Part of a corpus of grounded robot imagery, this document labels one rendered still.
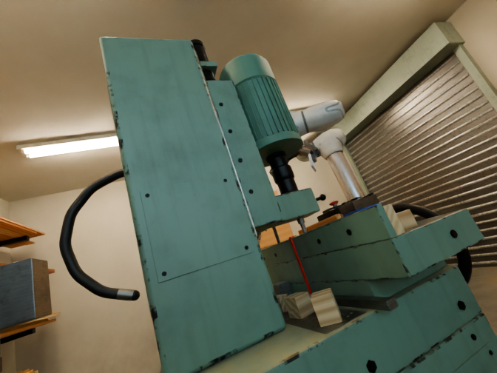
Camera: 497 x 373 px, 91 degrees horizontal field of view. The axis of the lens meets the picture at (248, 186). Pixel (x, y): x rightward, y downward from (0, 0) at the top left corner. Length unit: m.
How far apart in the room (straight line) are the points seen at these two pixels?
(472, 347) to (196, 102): 0.72
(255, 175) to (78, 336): 3.75
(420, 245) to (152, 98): 0.59
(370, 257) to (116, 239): 3.82
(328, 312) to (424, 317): 0.17
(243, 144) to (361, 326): 0.44
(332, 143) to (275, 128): 0.94
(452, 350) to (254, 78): 0.73
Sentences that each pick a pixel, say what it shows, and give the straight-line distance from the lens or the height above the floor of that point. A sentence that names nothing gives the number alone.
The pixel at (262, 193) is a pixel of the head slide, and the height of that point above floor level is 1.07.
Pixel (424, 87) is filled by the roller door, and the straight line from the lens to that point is 3.98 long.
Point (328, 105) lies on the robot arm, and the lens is 1.10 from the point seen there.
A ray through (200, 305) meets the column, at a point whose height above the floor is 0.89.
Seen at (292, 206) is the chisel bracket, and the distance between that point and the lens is 0.65.
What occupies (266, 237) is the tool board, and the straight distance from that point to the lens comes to 4.19.
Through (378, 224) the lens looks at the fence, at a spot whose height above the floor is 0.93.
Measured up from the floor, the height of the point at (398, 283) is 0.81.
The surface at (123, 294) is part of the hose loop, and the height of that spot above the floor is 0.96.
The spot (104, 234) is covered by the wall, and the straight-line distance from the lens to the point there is 4.14.
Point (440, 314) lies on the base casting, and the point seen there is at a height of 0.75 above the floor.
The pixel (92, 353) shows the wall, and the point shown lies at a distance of 4.12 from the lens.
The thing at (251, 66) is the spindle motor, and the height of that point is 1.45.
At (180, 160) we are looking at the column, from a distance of 0.53.
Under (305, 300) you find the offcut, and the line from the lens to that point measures 0.56.
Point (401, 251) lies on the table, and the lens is 0.45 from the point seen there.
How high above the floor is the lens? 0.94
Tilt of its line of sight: 16 degrees up
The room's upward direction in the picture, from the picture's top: 19 degrees counter-clockwise
